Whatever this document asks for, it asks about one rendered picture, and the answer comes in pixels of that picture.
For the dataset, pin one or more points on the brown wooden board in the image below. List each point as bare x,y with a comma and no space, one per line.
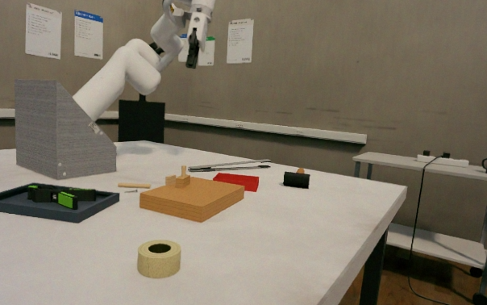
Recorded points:
199,201

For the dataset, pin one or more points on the red shallow tray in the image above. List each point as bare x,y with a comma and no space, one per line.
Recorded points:
250,182

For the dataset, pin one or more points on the small wooden block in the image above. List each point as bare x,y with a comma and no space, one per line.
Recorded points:
182,182

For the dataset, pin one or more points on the dark green mallet with tan wooden handle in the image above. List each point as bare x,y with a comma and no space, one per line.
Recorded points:
298,179

